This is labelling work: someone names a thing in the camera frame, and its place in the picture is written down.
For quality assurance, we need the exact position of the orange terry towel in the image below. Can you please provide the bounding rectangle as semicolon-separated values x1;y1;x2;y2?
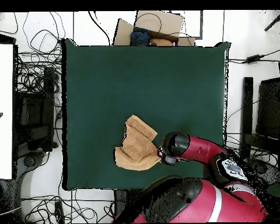
114;114;163;172

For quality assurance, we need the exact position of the black upright stand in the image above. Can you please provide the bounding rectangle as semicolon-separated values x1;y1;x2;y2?
113;189;128;222

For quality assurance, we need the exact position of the dark green table cloth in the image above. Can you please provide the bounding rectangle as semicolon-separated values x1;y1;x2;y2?
61;38;230;191

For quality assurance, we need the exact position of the orange cloth in box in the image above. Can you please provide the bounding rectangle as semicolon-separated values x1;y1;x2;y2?
149;37;173;47

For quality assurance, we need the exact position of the dark blue cloth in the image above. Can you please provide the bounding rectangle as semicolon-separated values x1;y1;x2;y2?
129;29;151;47

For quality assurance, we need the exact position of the black equipment rack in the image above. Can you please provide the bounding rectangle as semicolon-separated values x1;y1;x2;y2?
13;66;55;152

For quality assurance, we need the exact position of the brown cardboard box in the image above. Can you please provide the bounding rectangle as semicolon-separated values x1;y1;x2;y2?
113;10;197;47

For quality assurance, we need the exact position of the black power adapter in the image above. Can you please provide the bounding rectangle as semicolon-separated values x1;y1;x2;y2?
246;54;261;64

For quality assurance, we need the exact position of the white board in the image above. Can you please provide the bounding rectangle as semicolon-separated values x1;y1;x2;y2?
0;43;15;180

